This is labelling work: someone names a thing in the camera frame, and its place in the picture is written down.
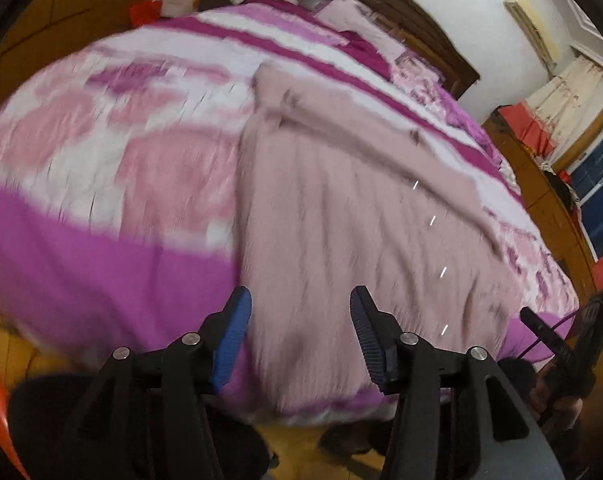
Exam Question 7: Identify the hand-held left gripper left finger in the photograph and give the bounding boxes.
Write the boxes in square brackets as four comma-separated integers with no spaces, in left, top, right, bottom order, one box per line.
[76,286,253,480]

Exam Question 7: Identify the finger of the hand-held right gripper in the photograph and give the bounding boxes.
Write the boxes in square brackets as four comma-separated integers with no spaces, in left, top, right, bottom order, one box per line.
[520,306,578,367]
[574,289,603,361]

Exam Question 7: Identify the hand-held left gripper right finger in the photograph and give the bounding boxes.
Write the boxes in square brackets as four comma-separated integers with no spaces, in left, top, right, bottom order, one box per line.
[350,286,565,480]

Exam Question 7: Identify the pale pink knit sweater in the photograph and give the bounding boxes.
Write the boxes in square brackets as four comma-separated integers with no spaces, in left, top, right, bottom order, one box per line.
[234,62,549,417]

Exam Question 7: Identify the person's right hand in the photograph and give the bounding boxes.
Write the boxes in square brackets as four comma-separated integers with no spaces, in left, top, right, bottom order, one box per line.
[530,360,589,428]

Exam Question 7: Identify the wooden side cabinet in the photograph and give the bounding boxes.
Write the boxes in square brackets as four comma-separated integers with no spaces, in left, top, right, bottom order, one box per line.
[481,115,598,286]

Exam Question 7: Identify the red hanging cloth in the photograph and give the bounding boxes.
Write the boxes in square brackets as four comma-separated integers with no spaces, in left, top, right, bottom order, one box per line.
[496,102,557,161]

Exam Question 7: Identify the pink white magenta blanket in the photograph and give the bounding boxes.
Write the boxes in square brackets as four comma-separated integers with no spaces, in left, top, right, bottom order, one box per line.
[0,0,583,428]

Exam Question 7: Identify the cream curtain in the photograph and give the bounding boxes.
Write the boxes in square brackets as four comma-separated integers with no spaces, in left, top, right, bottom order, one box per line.
[524,55,603,172]

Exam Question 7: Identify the pink patterned pillow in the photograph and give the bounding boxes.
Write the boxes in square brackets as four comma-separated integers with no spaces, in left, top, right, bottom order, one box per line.
[390,51,448,107]

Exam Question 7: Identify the dark wooden headboard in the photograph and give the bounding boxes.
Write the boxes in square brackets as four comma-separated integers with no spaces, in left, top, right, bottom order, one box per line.
[262,0,481,100]

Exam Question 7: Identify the red cloth bundle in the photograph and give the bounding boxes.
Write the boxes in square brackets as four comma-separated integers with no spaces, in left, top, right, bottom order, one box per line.
[128,0,163,27]

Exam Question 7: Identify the cream wall air conditioner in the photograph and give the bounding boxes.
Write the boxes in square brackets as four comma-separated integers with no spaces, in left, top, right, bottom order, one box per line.
[503,0,563,77]

